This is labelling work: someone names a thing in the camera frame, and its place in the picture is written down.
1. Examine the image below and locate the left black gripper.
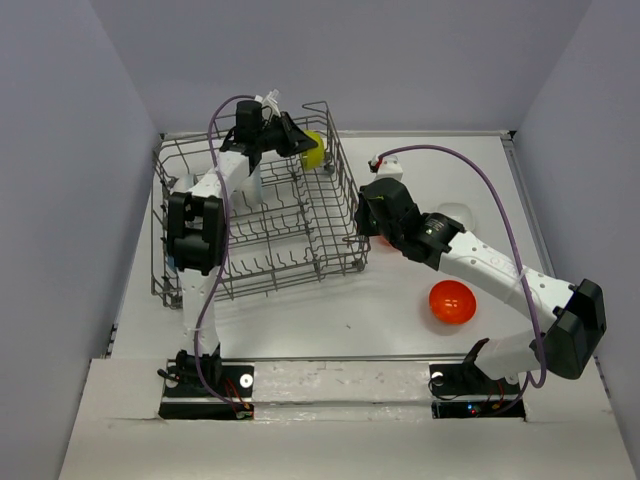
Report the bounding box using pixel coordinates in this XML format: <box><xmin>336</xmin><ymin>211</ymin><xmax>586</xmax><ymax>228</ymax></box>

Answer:
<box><xmin>253</xmin><ymin>112</ymin><xmax>315</xmax><ymax>158</ymax></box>

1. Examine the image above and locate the lime green bowl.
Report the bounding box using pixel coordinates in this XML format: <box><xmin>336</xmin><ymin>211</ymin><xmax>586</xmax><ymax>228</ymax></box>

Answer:
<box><xmin>300</xmin><ymin>130</ymin><xmax>325</xmax><ymax>171</ymax></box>

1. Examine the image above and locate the grey wire dish rack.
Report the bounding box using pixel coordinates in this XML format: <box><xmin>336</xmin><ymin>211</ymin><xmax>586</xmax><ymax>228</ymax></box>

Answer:
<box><xmin>149</xmin><ymin>101</ymin><xmax>370</xmax><ymax>310</ymax></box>

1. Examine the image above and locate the blue bowl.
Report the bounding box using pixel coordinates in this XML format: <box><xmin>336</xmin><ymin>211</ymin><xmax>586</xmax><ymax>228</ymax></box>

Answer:
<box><xmin>165</xmin><ymin>256</ymin><xmax>176</xmax><ymax>273</ymax></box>

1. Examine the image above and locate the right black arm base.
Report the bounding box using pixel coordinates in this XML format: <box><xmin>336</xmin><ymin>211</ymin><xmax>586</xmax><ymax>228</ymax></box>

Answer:
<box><xmin>427</xmin><ymin>339</ymin><xmax>526</xmax><ymax>420</ymax></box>

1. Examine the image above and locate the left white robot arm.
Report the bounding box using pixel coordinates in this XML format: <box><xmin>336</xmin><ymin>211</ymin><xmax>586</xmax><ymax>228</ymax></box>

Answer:
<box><xmin>166</xmin><ymin>91</ymin><xmax>319</xmax><ymax>398</ymax></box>

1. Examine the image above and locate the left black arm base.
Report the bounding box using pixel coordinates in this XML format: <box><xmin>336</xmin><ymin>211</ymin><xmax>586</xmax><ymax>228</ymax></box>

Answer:
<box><xmin>157</xmin><ymin>350</ymin><xmax>254</xmax><ymax>421</ymax></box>

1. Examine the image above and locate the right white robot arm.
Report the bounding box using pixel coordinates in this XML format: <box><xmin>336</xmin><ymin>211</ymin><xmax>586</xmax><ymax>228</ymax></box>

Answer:
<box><xmin>355</xmin><ymin>178</ymin><xmax>606</xmax><ymax>392</ymax></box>

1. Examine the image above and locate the white square dish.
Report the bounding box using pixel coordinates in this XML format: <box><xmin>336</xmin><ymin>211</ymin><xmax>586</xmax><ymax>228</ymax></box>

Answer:
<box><xmin>436</xmin><ymin>202</ymin><xmax>476</xmax><ymax>231</ymax></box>

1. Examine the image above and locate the orange bowl right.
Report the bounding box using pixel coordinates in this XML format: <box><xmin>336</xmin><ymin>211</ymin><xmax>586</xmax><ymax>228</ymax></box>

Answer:
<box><xmin>428</xmin><ymin>280</ymin><xmax>477</xmax><ymax>325</ymax></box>

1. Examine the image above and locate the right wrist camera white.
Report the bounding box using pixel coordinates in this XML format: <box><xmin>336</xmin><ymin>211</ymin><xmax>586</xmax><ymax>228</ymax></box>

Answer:
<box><xmin>368</xmin><ymin>155</ymin><xmax>404</xmax><ymax>181</ymax></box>

